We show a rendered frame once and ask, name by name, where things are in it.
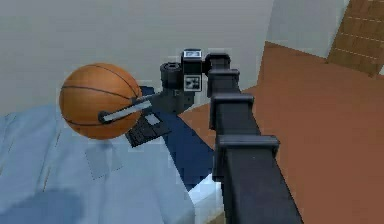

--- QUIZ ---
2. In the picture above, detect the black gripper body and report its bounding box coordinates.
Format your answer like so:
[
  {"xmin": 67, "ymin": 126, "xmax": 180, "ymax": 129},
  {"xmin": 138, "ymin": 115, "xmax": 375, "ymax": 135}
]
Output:
[{"xmin": 151, "ymin": 61, "xmax": 196, "ymax": 115}]

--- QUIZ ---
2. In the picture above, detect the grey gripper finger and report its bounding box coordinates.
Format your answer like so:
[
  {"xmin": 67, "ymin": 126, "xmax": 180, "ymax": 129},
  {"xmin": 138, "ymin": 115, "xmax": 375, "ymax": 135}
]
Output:
[{"xmin": 97, "ymin": 93, "xmax": 156, "ymax": 125}]

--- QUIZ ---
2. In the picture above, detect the orange basketball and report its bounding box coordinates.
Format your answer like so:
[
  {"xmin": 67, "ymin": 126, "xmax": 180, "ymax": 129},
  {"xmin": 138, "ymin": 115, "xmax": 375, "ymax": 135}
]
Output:
[{"xmin": 58, "ymin": 62, "xmax": 144, "ymax": 141}]

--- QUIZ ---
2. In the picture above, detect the bed with blue blanket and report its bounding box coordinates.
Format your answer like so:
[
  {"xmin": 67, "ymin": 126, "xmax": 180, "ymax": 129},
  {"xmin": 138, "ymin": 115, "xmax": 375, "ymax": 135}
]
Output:
[{"xmin": 0, "ymin": 85, "xmax": 225, "ymax": 224}]

